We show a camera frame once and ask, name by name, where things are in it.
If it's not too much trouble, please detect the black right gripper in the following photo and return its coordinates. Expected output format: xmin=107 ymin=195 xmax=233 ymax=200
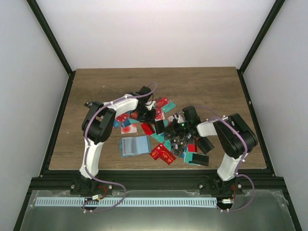
xmin=163 ymin=118 xmax=191 ymax=139

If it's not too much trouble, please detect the blue leather card holder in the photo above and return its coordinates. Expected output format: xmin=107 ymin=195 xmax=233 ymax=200
xmin=119 ymin=135 xmax=151 ymax=157

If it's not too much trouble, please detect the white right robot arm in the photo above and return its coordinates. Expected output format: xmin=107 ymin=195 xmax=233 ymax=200
xmin=163 ymin=106 xmax=258 ymax=194

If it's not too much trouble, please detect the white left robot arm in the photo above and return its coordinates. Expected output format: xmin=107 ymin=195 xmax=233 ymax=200
xmin=79 ymin=86 xmax=156 ymax=194

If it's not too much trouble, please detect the glossy red card back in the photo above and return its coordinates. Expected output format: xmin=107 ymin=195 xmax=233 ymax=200
xmin=141 ymin=123 xmax=155 ymax=136

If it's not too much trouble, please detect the red vip card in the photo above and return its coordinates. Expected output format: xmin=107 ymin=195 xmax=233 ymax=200
xmin=156 ymin=97 xmax=170 ymax=108
xmin=149 ymin=144 xmax=176 ymax=165

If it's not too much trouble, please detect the white red circle card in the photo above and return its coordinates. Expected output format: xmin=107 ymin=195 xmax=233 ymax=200
xmin=121 ymin=124 xmax=137 ymax=134

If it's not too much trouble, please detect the teal VIP card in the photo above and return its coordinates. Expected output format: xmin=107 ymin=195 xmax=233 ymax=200
xmin=162 ymin=102 xmax=176 ymax=113

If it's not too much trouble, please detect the teal card with stripe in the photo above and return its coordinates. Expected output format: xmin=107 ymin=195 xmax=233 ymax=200
xmin=184 ymin=152 xmax=209 ymax=166

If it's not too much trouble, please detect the red VIP card centre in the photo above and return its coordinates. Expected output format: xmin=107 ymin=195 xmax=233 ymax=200
xmin=149 ymin=144 xmax=176 ymax=165

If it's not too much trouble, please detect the small black card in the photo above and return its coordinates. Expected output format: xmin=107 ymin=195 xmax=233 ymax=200
xmin=84 ymin=100 xmax=93 ymax=108

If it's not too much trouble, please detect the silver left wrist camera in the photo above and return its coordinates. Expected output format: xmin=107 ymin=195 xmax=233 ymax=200
xmin=145 ymin=101 xmax=157 ymax=111

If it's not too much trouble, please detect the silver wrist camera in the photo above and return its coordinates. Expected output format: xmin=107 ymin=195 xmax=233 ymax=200
xmin=145 ymin=101 xmax=157 ymax=111
xmin=173 ymin=113 xmax=185 ymax=124

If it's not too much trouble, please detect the black aluminium frame rail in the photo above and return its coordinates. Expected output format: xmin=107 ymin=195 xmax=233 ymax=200
xmin=29 ymin=169 xmax=286 ymax=190

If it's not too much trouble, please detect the light blue slotted rail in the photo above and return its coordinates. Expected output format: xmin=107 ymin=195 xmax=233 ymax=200
xmin=35 ymin=197 xmax=217 ymax=208

